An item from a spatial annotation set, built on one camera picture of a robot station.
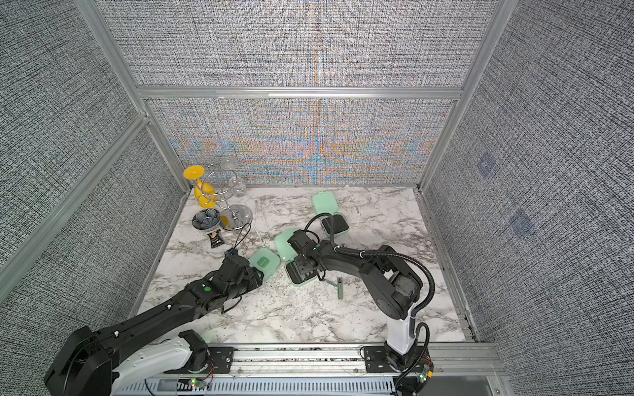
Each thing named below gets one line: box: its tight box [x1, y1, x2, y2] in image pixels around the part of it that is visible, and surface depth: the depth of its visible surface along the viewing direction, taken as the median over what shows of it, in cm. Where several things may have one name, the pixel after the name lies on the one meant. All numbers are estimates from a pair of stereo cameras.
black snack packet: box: [207, 229, 225, 249], surface depth 101 cm
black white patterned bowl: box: [191, 207, 222, 231], surface depth 106 cm
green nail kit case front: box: [248, 247, 281, 281], surface depth 94 cm
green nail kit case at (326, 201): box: [312, 189, 350, 237], surface depth 111 cm
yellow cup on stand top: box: [183, 165, 206, 180], surface depth 92 cm
